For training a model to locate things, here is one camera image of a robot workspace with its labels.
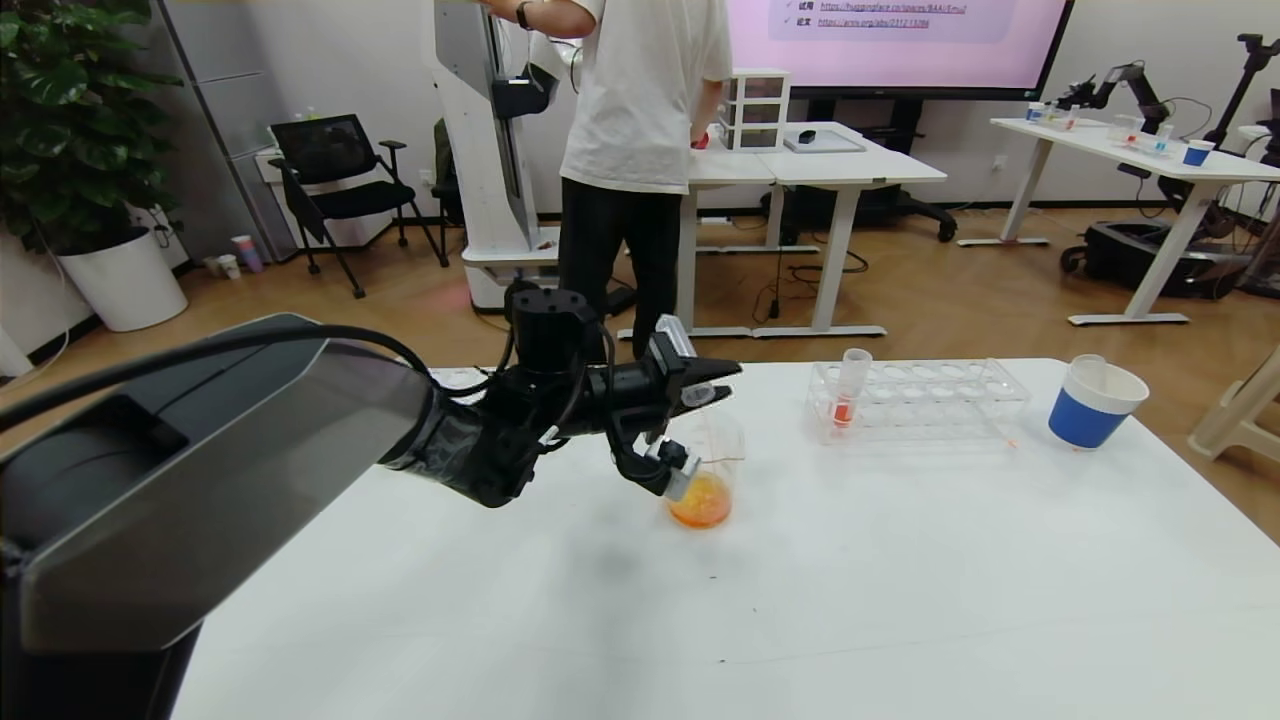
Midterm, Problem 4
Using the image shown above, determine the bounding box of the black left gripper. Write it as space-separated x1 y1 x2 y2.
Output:
587 332 742 445

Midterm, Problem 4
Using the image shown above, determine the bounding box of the clear glass beaker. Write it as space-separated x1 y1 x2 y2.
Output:
664 405 747 530

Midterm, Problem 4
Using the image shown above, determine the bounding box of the clear acrylic tube rack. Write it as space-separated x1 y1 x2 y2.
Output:
808 358 1033 447
428 366 506 393

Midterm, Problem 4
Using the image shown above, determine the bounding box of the grey flat tray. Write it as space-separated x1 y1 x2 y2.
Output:
783 130 867 154

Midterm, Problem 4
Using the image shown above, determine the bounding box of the white drawer organizer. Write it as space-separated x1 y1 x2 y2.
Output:
725 68 792 153

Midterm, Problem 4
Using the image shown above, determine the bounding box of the person in white shirt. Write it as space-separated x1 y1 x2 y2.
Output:
480 0 736 361

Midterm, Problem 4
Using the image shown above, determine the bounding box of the tall white robot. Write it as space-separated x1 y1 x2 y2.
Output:
432 0 601 314

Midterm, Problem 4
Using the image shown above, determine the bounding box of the blue white paper cup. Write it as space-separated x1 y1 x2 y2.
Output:
1048 355 1151 451

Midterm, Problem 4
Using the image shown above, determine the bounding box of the black office chair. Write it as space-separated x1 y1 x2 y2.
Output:
268 112 450 299

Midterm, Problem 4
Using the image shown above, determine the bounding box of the long white desk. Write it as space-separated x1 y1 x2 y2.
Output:
957 118 1280 327

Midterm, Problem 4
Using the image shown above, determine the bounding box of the grey cabinet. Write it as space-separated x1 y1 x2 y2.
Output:
160 0 301 263

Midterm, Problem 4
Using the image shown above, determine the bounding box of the white plant pot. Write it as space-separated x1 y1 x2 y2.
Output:
55 225 189 332

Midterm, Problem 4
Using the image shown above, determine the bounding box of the black tripod stand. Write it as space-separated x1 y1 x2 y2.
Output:
1205 35 1280 151

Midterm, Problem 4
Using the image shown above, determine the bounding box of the green potted plant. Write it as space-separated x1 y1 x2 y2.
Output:
0 0 183 253

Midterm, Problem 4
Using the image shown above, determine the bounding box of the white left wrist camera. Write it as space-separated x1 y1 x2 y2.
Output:
655 445 703 503

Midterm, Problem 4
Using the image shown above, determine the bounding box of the wall display screen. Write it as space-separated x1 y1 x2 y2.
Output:
725 0 1076 101

